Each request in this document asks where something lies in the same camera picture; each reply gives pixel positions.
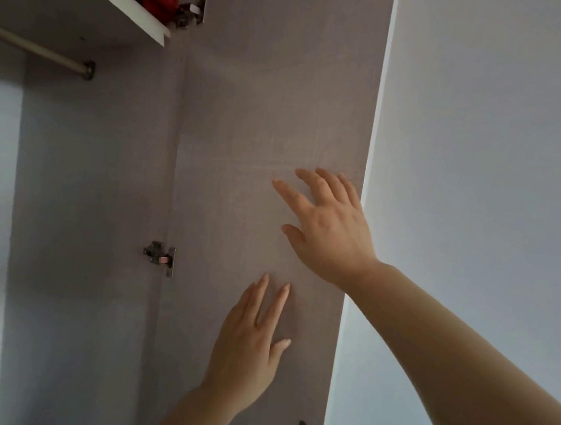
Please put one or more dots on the person's left hand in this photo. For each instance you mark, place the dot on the person's left hand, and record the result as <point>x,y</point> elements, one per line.
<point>241,359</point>

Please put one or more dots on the person's right hand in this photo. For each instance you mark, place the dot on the person's right hand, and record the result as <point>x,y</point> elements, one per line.
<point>337,235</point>

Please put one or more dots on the person's left middle finger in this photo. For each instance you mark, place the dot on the person's left middle finger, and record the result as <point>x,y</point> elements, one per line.
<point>255,294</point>

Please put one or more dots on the person's right little finger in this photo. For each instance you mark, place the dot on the person's right little finger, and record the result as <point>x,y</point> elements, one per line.
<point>351,193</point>

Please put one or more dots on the person's right middle finger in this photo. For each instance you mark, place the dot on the person's right middle finger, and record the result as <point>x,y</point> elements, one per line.
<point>315,186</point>

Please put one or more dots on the person's right thumb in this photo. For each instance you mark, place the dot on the person's right thumb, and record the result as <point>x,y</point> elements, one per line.
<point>294,236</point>

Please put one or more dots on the person's left thumb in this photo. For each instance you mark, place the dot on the person's left thumb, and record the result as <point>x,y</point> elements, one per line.
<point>280,351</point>

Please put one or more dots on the grey-beige wardrobe door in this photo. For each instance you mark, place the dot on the grey-beige wardrobe door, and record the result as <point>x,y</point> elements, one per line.
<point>252,93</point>

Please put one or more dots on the person's left forearm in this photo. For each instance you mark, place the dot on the person's left forearm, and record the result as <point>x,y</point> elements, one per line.
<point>196,419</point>

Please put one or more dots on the person's right forearm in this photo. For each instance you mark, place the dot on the person's right forearm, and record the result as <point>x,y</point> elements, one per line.
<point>453,375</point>

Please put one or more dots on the metal door hinge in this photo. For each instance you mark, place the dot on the metal door hinge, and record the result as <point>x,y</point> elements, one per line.
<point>160,255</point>
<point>188,12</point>

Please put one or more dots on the grey wardrobe cabinet body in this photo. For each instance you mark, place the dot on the grey wardrobe cabinet body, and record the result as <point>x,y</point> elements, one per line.
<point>89,191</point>

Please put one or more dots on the beige clothes hanging rod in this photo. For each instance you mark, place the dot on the beige clothes hanging rod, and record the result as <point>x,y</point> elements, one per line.
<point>34,47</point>

